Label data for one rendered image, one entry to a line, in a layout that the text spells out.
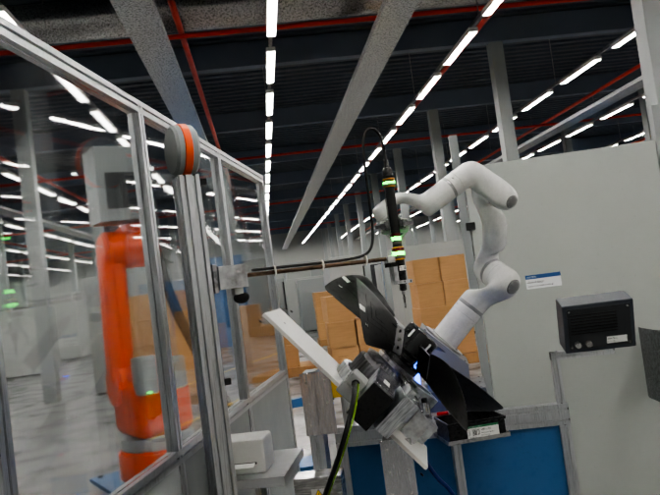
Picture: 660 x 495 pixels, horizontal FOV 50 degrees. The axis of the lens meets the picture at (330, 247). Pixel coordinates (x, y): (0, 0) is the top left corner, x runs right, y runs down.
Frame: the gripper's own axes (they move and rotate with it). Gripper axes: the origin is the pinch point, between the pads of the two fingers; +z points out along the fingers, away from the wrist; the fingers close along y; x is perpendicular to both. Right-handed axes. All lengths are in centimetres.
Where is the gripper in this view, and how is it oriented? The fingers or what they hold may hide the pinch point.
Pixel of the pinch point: (394, 224)
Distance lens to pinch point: 247.1
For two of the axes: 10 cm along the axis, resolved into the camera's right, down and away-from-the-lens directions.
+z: -1.2, -0.4, -9.9
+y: -9.8, 1.3, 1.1
